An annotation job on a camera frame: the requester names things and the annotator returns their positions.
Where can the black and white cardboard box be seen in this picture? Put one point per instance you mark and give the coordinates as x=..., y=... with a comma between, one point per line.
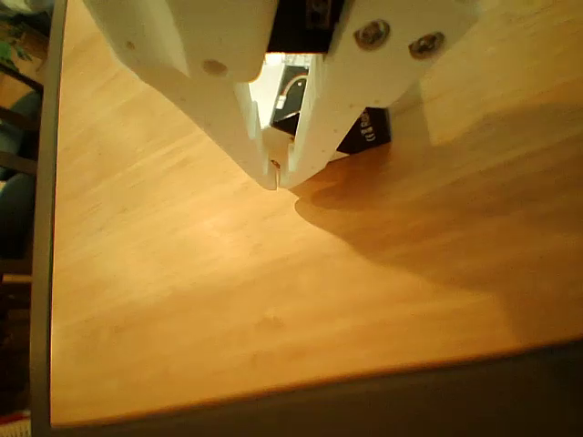
x=371, y=132

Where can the green houseplant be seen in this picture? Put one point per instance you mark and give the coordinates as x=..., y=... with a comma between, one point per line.
x=11, y=50

